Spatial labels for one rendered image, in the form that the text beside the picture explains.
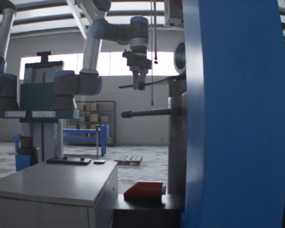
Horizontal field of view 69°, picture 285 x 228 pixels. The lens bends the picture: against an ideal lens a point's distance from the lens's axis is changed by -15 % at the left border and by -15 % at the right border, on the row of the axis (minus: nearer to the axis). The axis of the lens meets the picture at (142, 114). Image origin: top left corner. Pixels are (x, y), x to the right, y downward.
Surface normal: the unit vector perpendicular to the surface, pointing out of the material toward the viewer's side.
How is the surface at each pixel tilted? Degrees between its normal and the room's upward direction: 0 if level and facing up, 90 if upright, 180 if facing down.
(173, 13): 90
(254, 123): 90
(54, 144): 90
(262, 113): 90
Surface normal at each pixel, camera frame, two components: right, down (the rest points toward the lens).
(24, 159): 0.00, -0.04
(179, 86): -0.68, -0.03
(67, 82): 0.54, -0.03
